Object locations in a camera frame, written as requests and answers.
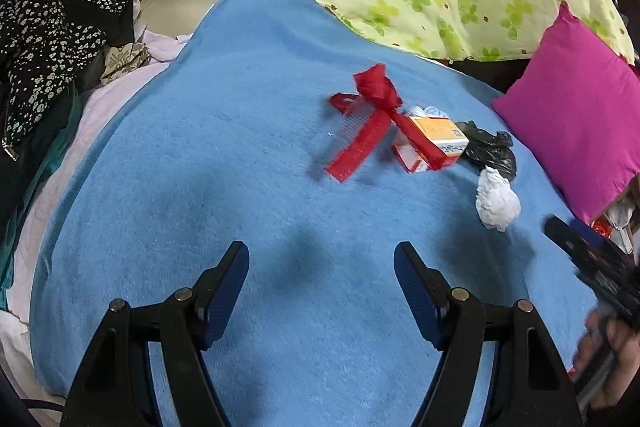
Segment black cable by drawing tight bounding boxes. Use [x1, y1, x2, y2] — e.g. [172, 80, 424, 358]
[20, 397, 68, 412]

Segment red ribbon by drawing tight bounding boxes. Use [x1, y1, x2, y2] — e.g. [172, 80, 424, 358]
[325, 63, 448, 182]

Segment green cloth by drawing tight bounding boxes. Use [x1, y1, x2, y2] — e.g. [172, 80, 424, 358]
[0, 94, 83, 313]

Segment pink pillow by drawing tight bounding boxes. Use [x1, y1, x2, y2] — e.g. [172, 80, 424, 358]
[492, 1, 640, 225]

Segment clear plastic comb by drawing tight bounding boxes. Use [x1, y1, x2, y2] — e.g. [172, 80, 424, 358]
[327, 102, 373, 140]

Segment black plastic bag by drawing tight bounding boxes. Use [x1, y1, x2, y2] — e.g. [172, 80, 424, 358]
[457, 120, 517, 180]

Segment small white plastic bag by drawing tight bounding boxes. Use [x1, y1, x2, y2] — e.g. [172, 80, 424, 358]
[410, 105, 451, 120]

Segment blue fleece blanket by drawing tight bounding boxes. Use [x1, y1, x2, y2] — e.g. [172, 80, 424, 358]
[30, 0, 601, 427]

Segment white paper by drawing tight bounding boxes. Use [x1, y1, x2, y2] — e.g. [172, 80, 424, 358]
[475, 168, 521, 233]

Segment cream pillow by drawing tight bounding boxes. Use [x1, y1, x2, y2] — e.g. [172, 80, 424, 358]
[135, 0, 223, 45]

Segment pink bed sheet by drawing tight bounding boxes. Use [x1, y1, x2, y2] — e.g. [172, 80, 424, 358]
[7, 32, 193, 323]

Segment person's right hand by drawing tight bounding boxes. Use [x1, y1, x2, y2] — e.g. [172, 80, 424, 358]
[572, 307, 640, 410]

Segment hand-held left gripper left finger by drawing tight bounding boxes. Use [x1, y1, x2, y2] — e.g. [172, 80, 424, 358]
[60, 241, 250, 427]

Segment black white speckled garment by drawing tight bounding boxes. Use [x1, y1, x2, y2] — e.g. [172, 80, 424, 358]
[0, 0, 143, 148]

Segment white bed sheet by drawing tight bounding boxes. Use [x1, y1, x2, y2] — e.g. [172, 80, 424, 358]
[0, 307, 68, 427]

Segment patterned cloth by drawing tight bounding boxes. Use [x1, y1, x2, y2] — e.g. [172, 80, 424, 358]
[100, 41, 152, 84]

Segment red white box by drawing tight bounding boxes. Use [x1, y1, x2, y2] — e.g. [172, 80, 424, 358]
[392, 142, 433, 174]

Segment orange medicine box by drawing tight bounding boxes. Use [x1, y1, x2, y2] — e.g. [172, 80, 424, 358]
[407, 116, 470, 168]

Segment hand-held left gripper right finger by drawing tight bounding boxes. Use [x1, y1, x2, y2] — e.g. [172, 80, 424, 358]
[394, 242, 583, 427]

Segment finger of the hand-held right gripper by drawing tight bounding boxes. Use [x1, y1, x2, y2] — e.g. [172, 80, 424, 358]
[544, 214, 601, 269]

